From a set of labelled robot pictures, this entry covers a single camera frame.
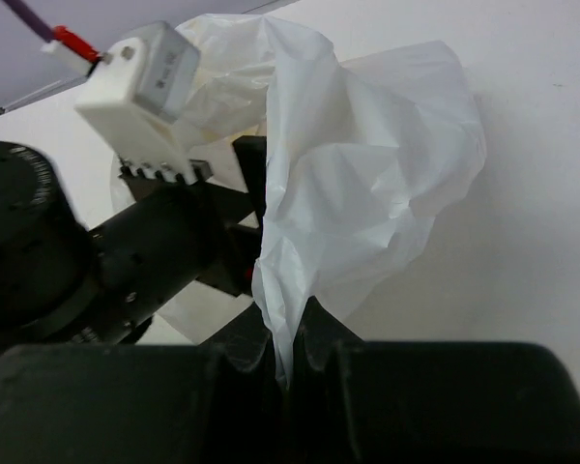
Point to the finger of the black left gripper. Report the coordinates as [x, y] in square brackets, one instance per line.
[251, 153]

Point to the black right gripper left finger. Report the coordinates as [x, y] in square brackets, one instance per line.
[216, 402]

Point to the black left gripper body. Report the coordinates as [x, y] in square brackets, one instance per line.
[63, 282]

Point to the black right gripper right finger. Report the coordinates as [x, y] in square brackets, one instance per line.
[357, 401]

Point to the white plastic bag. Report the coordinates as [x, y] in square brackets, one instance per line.
[362, 155]

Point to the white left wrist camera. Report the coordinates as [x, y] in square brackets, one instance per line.
[134, 98]

